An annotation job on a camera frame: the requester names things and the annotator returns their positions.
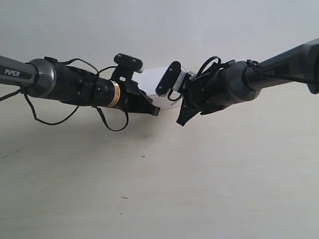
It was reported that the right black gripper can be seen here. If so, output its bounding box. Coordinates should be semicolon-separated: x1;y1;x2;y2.
176;67;224;126

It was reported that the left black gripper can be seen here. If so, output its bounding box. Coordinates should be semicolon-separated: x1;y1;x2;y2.
96;78;160;116

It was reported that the white lidded plastic container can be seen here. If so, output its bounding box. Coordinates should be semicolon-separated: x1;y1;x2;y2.
129;67;184;114

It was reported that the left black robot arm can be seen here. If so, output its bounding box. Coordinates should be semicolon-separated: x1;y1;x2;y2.
0;53;160;116

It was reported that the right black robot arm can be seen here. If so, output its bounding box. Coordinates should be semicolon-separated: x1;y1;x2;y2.
176;39;319;126

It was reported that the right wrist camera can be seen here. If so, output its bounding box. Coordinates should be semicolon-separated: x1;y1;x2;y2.
155;61;192;97

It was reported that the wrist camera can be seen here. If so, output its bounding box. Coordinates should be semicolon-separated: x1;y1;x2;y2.
111;53;144;81
155;61;192;97

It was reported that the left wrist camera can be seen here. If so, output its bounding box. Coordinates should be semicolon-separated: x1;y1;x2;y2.
111;53;144;81

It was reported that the left black cable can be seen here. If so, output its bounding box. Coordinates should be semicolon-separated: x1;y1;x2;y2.
0;57;130;132

